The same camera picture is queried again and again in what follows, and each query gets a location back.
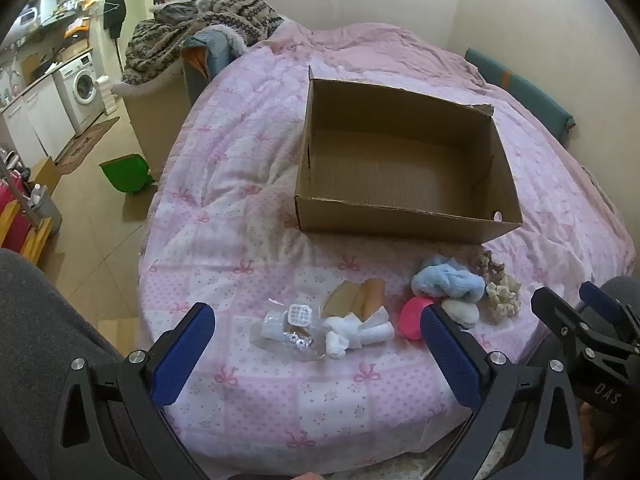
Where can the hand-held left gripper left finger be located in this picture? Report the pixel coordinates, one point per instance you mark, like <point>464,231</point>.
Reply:
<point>182,355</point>

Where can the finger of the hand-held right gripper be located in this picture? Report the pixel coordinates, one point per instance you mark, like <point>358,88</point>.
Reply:
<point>562,317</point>
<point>600,302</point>

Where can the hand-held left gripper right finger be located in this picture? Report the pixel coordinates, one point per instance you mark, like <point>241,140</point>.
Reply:
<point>450,360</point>

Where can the cream scrunchie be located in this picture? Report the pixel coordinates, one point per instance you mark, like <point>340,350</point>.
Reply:
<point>504,296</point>

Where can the white socks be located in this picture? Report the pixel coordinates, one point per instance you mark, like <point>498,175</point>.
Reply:
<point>352,332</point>

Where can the clear plastic packet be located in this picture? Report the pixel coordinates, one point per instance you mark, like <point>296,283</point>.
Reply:
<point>290,332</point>

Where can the cardboard box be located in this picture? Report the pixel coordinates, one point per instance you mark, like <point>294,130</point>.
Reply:
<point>400,165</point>

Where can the person's right hand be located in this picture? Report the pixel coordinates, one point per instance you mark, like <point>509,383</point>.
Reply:
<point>607,452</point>

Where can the cream white sock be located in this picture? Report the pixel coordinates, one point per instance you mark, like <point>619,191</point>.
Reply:
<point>461,312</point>

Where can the pink round ball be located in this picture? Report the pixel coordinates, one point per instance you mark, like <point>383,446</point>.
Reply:
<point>411,317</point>

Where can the light blue fuzzy sock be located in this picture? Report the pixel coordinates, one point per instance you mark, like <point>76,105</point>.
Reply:
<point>445,280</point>

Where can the tan folded sock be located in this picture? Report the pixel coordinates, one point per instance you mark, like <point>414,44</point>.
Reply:
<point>370,297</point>

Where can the beige folded sock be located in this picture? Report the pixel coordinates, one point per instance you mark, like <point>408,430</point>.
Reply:
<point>341,301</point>

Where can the pink patterned quilt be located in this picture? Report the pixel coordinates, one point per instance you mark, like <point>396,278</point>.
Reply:
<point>240,200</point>

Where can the yellow wooden stool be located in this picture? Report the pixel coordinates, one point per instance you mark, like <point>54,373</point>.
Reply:
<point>36,232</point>

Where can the green dustpan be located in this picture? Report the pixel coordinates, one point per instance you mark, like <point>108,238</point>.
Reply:
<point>125,172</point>

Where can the grey mop bucket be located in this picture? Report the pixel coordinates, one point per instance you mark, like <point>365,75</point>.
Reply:
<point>46,208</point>

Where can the red suitcase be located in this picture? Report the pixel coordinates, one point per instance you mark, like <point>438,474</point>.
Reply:
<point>12,210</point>

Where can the teal cushion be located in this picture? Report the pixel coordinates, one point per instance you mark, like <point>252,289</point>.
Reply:
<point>525,90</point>

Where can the small cardboard carton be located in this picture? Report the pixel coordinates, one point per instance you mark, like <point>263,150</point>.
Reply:
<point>45,171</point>

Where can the brown doormat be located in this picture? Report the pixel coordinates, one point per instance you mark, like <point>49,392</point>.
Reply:
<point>87,142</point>

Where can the beige armchair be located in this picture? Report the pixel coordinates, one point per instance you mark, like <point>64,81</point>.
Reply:
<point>150,115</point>

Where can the white paper roll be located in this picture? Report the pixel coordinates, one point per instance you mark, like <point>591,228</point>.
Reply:
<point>106,95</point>

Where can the white kitchen cabinet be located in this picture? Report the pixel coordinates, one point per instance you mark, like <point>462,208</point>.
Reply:
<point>32,117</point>

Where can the white washing machine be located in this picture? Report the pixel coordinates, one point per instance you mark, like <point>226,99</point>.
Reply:
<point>77,87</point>

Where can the teal fur-trimmed coat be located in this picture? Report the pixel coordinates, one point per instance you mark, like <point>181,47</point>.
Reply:
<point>215,52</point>

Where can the brown patterned knit blanket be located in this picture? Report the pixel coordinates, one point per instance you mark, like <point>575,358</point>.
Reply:
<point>200,30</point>

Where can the grey fur-lined jacket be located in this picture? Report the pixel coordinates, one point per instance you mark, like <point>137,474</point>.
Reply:
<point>176,11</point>

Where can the black hanging garment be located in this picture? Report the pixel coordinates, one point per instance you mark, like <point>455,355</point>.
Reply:
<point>114,10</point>

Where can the white microwave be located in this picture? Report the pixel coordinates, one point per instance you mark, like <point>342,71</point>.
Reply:
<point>30,13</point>

